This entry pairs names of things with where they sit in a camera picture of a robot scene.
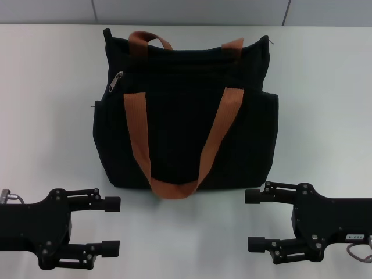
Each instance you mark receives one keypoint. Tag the silver zipper pull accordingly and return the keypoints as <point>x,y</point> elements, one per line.
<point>115,82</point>

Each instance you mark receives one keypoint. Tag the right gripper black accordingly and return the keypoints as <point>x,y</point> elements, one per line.
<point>328,218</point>

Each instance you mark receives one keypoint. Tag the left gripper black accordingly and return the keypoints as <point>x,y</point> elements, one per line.
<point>35,226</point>

